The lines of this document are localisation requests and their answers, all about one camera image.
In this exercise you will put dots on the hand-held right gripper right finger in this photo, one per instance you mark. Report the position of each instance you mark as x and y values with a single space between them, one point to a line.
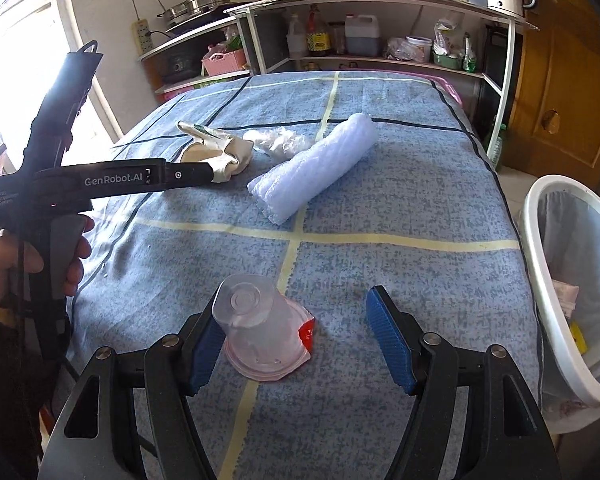
390 340

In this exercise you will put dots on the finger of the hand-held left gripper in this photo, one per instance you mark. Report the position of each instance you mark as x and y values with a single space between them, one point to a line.
190 174

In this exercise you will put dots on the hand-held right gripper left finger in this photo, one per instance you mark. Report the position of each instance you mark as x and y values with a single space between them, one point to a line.
202 355

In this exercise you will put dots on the beige wrapper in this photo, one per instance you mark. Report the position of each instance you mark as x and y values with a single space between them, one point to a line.
230 155

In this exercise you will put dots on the clear cup with red lid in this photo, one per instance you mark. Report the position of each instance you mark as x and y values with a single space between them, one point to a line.
260 340

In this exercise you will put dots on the white foam net roll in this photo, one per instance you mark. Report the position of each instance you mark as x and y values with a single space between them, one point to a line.
315 165

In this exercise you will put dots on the white plastic trash bin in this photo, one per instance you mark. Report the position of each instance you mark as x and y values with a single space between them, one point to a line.
535 270

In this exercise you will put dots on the yellow snack packet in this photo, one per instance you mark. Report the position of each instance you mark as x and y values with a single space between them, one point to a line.
578 337

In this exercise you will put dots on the person's left forearm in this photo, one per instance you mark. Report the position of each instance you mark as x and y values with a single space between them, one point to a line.
10 385

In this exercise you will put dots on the pink printed box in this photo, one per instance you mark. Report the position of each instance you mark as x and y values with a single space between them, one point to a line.
179 96

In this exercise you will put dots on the green printed box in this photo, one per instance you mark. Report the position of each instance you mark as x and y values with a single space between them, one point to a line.
219 83

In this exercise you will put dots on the crumpled clear plastic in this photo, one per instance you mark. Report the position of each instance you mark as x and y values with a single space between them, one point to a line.
280 142

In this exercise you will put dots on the black kitchen appliance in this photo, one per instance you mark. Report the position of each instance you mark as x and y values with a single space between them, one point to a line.
182 66

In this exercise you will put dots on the pink woven basket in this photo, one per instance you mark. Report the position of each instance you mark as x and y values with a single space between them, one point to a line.
225 64

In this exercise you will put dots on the yellowed power strip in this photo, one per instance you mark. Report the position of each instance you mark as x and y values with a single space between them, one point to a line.
143 37

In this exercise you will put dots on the black induction cooker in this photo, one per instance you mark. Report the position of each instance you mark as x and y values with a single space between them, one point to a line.
200 24

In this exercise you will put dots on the steel steamer pot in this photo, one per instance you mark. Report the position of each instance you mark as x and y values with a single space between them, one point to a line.
200 5

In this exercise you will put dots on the clear oil bottle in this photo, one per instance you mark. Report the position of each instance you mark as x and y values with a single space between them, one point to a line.
296 40

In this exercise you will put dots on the pale pink wrapper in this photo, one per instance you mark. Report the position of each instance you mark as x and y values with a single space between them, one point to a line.
564 299

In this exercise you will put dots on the brown sauce bottle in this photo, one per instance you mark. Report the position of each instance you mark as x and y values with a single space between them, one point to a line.
318 35

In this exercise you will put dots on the green floor bottle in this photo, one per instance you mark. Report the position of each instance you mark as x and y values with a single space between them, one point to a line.
496 150

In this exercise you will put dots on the white plastic jug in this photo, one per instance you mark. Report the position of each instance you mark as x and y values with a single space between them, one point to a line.
362 35

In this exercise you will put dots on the knotted plastic bag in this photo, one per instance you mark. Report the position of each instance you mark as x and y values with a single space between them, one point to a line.
397 50

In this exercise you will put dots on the white round tub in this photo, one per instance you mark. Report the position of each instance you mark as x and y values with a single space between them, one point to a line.
419 50

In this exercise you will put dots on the green small basket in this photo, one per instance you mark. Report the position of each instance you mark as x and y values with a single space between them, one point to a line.
447 61

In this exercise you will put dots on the white crinkled bag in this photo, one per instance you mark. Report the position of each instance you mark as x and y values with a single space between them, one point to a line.
446 35

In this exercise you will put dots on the green spray bottle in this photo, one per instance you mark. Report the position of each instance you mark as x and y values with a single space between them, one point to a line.
470 57

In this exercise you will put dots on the wooden wardrobe door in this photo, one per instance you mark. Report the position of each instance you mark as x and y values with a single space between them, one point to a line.
570 85

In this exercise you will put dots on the low white frame shelf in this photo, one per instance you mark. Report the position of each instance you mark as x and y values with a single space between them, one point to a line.
190 40

